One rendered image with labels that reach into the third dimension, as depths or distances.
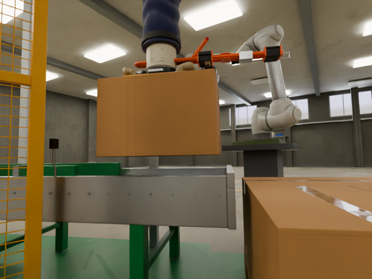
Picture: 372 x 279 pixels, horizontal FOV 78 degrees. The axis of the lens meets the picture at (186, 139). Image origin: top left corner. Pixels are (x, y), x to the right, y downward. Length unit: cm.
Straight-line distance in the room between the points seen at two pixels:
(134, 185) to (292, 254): 66
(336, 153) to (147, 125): 1351
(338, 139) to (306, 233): 1389
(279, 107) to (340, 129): 1264
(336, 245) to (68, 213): 96
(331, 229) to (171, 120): 80
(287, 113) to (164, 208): 114
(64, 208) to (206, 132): 70
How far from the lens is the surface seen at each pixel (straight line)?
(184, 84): 112
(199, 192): 91
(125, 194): 99
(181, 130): 108
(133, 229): 101
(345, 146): 1434
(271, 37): 191
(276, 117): 180
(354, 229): 51
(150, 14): 143
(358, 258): 53
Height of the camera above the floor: 67
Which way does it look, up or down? 4 degrees up
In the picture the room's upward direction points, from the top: 1 degrees counter-clockwise
